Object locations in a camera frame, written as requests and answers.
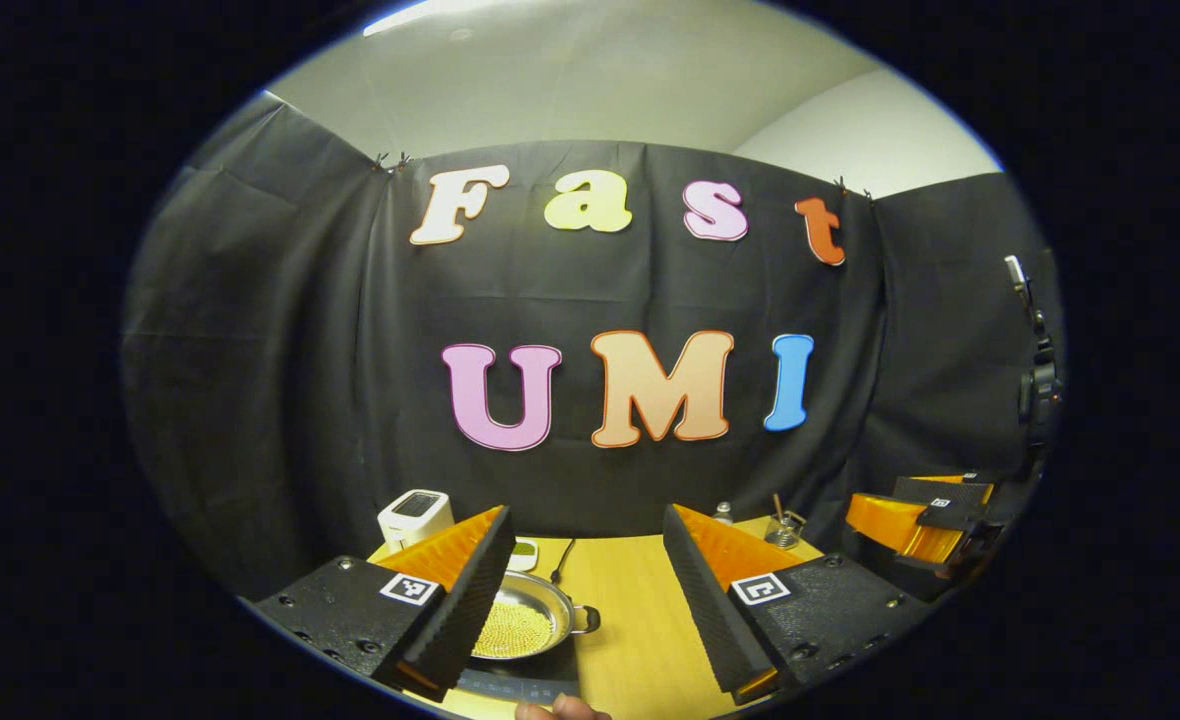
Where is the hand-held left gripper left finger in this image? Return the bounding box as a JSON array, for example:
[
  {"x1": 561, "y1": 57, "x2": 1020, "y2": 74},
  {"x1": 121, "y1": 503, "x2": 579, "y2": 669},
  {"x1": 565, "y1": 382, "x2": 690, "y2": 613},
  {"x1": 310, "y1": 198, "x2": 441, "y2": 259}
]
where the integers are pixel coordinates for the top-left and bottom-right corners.
[{"x1": 253, "y1": 505, "x2": 517, "y2": 703}]

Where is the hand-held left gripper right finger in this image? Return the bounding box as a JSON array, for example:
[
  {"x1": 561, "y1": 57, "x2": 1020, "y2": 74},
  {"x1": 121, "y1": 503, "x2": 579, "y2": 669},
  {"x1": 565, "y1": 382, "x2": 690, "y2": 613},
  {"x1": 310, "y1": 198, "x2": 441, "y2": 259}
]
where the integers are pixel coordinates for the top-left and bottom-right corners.
[{"x1": 662, "y1": 503, "x2": 931, "y2": 706}]

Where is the steel pot with black handles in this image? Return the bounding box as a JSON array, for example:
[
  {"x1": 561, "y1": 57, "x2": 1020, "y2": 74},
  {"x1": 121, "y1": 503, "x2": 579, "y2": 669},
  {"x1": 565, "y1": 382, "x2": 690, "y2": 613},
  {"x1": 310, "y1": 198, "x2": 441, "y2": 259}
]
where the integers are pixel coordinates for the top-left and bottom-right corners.
[{"x1": 470, "y1": 570, "x2": 602, "y2": 661}]

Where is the black induction cooktop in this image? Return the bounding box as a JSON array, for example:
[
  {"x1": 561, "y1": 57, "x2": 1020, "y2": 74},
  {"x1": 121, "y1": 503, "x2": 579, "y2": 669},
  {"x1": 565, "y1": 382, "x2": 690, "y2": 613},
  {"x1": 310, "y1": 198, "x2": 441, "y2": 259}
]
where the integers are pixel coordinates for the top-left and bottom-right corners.
[{"x1": 455, "y1": 640, "x2": 581, "y2": 701}]

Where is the cream white toaster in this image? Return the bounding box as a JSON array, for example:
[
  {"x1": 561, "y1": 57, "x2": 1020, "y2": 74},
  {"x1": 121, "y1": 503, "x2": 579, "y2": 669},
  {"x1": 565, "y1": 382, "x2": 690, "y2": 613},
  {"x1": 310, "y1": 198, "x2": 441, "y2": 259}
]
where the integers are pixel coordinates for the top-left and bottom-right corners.
[{"x1": 377, "y1": 489, "x2": 455, "y2": 553}]

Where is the glass jar with wooden stick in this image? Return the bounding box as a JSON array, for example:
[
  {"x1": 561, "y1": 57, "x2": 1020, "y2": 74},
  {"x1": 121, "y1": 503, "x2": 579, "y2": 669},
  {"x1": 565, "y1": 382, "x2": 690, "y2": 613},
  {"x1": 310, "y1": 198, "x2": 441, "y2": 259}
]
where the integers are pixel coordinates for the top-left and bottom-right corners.
[{"x1": 764, "y1": 493, "x2": 807, "y2": 549}]

